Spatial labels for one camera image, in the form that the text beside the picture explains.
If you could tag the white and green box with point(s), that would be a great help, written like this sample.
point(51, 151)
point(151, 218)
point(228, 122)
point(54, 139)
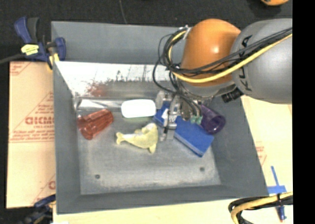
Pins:
point(138, 108)

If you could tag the blue sponge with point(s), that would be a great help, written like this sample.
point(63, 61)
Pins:
point(192, 137)

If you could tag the brown cardboard board, red print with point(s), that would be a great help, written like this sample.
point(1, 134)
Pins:
point(29, 132)

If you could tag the black cylinder on white bracket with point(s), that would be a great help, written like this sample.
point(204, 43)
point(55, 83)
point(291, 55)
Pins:
point(231, 95)

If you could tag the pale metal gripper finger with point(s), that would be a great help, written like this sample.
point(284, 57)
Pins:
point(171, 130)
point(162, 134)

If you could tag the grey metal bin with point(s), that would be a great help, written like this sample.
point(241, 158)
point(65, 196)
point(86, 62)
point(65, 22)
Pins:
point(147, 169)

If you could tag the yellow toy dolphin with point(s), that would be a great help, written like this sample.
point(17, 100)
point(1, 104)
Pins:
point(142, 137)

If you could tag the red clear plastic cup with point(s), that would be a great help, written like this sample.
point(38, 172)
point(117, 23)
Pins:
point(96, 124)

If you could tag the purple clear plastic cup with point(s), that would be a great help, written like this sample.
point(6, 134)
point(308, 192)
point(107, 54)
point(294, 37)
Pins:
point(212, 120)

